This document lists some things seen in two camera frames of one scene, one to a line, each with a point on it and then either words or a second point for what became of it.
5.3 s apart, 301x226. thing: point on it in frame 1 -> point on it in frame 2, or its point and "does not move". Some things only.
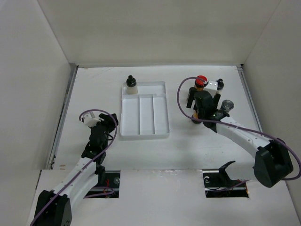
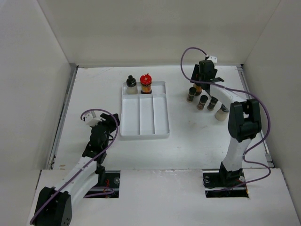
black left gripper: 110,124 does not move
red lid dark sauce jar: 194,115 -> 146,81
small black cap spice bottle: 191,88 does not move
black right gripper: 216,100 -> 196,71
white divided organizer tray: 145,114 does not move
